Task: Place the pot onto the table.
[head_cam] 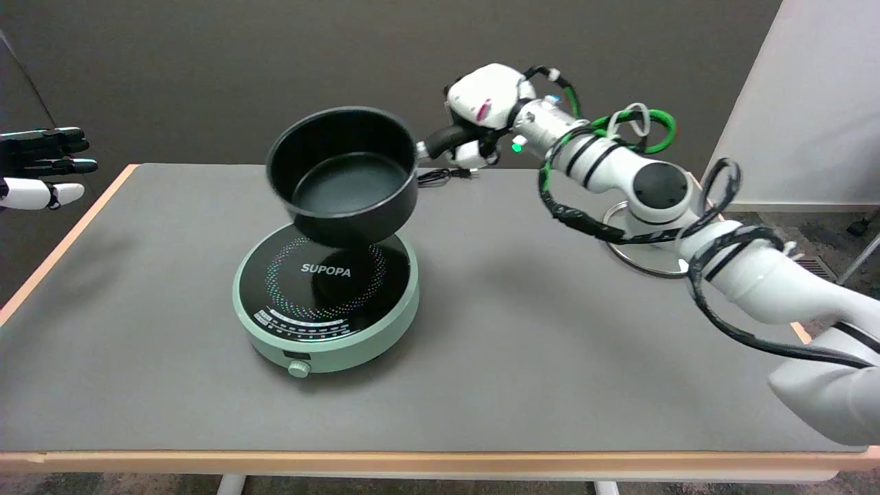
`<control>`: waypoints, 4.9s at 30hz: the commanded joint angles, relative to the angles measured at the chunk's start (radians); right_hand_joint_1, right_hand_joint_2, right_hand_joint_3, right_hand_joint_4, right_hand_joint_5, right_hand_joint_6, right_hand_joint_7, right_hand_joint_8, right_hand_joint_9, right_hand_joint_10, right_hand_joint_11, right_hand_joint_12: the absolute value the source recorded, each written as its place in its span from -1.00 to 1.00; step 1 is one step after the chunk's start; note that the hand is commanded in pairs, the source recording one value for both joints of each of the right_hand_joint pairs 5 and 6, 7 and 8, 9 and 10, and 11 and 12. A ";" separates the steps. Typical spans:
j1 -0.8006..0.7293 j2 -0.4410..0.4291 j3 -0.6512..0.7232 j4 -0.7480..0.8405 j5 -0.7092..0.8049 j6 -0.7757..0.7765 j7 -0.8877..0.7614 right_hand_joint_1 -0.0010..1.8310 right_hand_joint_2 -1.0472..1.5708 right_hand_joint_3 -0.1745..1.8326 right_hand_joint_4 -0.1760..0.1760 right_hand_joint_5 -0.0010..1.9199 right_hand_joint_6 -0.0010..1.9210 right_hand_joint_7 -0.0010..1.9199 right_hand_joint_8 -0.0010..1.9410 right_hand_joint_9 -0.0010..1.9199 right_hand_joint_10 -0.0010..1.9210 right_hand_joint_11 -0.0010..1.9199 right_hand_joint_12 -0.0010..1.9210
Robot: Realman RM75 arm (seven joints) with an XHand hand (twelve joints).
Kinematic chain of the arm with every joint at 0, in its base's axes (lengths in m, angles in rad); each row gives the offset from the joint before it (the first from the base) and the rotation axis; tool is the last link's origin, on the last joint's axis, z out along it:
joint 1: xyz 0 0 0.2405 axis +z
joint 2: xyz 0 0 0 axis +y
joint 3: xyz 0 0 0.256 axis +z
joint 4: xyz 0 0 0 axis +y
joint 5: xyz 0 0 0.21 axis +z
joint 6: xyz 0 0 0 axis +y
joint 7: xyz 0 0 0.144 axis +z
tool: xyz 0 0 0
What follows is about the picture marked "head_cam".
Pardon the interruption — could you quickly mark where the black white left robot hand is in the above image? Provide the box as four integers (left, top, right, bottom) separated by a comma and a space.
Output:
0, 127, 98, 211

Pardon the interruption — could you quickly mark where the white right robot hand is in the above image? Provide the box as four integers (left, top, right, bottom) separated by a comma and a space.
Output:
443, 63, 537, 170

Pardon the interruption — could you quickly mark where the black saucepan with handle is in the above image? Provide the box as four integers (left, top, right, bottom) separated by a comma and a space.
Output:
266, 106, 482, 249

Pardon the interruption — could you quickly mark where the glass pot lid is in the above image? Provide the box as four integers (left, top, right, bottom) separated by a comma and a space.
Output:
602, 200, 703, 279

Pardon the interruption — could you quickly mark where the grey table mat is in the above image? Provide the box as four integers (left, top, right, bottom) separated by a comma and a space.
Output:
0, 164, 868, 453

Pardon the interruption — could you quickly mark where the green SUPOPA induction cooktop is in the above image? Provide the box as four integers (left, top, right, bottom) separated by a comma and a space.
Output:
232, 223, 420, 379

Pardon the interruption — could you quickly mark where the white partition panel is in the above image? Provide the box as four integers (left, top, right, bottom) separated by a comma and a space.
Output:
700, 0, 880, 207

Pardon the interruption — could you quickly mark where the black power cord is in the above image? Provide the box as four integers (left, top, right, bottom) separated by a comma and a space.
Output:
417, 167, 480, 188

